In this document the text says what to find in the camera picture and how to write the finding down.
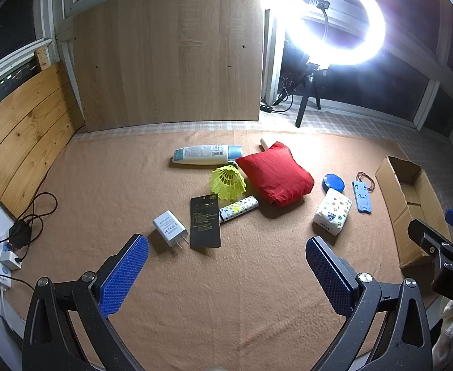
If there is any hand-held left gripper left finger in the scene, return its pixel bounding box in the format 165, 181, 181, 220
23, 234, 150, 371

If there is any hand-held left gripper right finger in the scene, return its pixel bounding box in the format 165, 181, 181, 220
306, 236, 434, 371

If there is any cardboard box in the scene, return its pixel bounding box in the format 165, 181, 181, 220
374, 156, 453, 268

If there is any printed tissue pack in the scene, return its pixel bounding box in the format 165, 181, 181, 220
313, 188, 353, 236

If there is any white power adapter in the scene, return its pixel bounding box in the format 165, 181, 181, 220
152, 211, 189, 246

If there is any black box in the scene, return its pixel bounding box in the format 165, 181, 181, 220
190, 193, 222, 249

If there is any patterned white tube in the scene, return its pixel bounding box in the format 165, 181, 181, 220
219, 195, 259, 225

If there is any red fabric pouch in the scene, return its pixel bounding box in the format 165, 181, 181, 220
236, 142, 315, 207

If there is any yellow shuttlecock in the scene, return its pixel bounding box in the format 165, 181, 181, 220
210, 160, 248, 202

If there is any white lotion bottle blue cap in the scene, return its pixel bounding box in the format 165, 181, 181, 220
172, 144, 243, 167

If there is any light blue phone stand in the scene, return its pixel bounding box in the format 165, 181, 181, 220
352, 180, 374, 214

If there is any brown rubber band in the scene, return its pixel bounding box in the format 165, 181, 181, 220
357, 171, 376, 192

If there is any blue round case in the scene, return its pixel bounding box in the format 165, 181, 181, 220
323, 173, 345, 193

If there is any black charger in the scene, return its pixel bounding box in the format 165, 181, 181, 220
9, 218, 32, 250

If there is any white power strip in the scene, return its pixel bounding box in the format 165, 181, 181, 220
0, 237, 24, 290

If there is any wooden plank panel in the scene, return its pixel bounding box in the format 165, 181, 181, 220
0, 62, 86, 219

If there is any perforated wooden strip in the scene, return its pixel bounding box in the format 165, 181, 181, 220
35, 44, 53, 72

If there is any black charger cable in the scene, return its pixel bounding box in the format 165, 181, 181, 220
16, 191, 59, 263

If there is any black ring light cable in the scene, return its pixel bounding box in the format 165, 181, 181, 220
260, 73, 300, 113

